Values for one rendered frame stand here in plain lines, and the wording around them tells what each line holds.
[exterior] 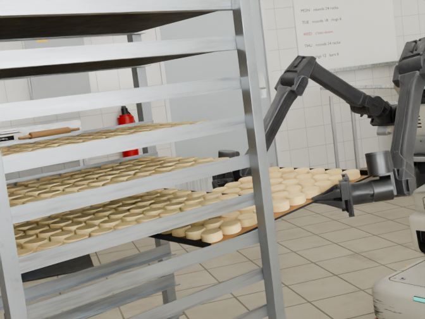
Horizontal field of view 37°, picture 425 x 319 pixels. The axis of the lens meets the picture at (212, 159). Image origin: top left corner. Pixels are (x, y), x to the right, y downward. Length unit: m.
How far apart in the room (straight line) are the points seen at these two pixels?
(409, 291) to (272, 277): 1.17
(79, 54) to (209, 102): 4.94
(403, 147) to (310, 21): 4.81
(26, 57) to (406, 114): 1.05
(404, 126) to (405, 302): 1.00
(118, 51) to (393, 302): 1.72
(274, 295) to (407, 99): 0.68
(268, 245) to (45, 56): 0.66
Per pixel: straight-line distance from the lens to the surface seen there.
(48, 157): 1.19
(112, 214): 1.45
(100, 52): 1.25
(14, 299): 1.16
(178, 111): 6.05
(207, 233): 1.47
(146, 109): 1.79
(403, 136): 1.77
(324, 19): 6.56
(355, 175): 1.79
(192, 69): 6.09
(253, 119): 1.43
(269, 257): 1.49
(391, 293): 2.64
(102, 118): 5.91
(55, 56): 1.20
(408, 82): 1.86
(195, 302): 1.40
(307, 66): 2.21
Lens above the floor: 1.14
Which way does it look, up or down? 7 degrees down
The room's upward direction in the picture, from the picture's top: 7 degrees counter-clockwise
